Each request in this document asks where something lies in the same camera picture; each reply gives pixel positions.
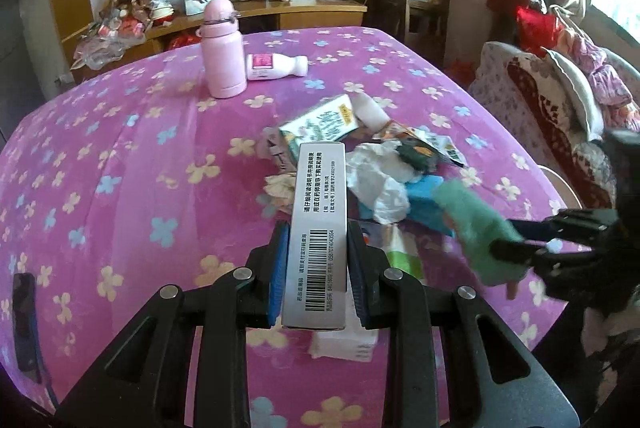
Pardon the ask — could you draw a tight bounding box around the green wrapper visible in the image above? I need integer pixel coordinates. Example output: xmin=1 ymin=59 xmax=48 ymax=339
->
xmin=433 ymin=179 xmax=527 ymax=286

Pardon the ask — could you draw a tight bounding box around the blue foil snack packet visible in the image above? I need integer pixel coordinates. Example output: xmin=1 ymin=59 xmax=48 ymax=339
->
xmin=347 ymin=174 xmax=452 ymax=237

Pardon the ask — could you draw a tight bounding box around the dark snack wrapper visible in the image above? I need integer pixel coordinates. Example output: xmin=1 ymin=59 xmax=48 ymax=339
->
xmin=396 ymin=138 xmax=442 ymax=175

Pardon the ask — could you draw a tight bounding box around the white tissue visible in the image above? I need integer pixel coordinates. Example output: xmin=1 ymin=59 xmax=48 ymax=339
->
xmin=345 ymin=140 xmax=423 ymax=225

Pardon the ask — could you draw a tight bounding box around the grey barcode carton box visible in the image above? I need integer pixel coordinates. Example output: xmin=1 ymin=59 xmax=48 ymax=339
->
xmin=281 ymin=142 xmax=347 ymax=330

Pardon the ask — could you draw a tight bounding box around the printed white orange wrapper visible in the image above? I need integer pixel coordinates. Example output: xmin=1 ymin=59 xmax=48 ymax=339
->
xmin=373 ymin=121 xmax=466 ymax=167

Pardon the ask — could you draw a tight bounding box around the white trash bucket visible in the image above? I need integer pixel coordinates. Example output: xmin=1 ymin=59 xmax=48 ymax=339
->
xmin=538 ymin=165 xmax=582 ymax=209

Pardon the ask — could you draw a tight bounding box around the red patterned blanket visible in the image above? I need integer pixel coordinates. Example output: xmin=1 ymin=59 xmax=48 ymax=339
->
xmin=506 ymin=52 xmax=616 ymax=208

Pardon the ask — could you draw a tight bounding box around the small white box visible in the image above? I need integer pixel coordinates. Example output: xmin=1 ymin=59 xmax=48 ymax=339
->
xmin=309 ymin=293 xmax=378 ymax=363

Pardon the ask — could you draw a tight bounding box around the pink clothes pile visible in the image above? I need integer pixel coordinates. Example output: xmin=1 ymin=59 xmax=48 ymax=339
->
xmin=550 ymin=5 xmax=639 ymax=133

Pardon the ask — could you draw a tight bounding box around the white pillow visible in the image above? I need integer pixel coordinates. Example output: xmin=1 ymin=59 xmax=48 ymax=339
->
xmin=546 ymin=49 xmax=604 ymax=141

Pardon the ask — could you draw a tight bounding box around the floral covered sofa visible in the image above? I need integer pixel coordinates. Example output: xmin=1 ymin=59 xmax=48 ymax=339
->
xmin=468 ymin=5 xmax=640 ymax=209

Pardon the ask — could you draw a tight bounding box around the orange red floor bag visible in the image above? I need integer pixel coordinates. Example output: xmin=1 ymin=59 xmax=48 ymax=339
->
xmin=444 ymin=60 xmax=475 ymax=89

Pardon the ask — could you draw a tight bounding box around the green white milk carton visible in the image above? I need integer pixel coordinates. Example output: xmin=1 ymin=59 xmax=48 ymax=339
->
xmin=278 ymin=94 xmax=358 ymax=159

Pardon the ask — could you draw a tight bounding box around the white pink-label plastic bottle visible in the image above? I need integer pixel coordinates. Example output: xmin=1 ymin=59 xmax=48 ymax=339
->
xmin=245 ymin=54 xmax=308 ymax=81

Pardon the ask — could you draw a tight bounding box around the wooden sideboard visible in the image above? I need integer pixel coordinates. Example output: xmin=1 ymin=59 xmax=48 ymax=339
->
xmin=60 ymin=0 xmax=369 ymax=85

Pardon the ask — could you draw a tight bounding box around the pink thermos bottle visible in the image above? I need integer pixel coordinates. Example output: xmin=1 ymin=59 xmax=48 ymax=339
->
xmin=198 ymin=0 xmax=247 ymax=99

